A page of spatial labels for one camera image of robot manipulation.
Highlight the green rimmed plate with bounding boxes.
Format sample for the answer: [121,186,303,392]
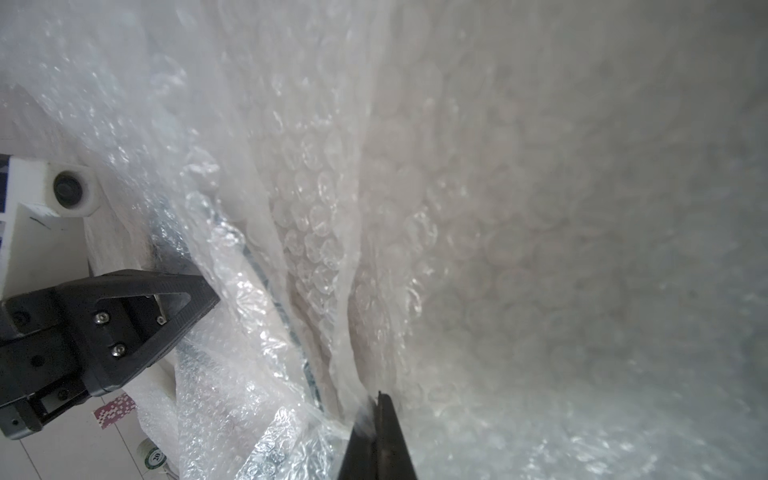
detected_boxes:
[150,210,323,408]

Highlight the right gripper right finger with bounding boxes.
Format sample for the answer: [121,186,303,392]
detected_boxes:
[376,392,417,480]

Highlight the pink patterned small object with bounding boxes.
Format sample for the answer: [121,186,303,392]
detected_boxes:
[93,393,137,429]

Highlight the bubble wrap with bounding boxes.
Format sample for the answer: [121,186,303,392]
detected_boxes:
[1,1,767,479]

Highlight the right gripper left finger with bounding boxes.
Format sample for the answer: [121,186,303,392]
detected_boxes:
[337,407,377,480]

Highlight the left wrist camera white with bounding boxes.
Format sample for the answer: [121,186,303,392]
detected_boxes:
[1,156,101,299]

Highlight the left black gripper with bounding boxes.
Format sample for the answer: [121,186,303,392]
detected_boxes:
[1,270,219,440]

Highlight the green patterned roll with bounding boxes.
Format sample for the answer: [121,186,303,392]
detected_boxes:
[136,438,178,479]

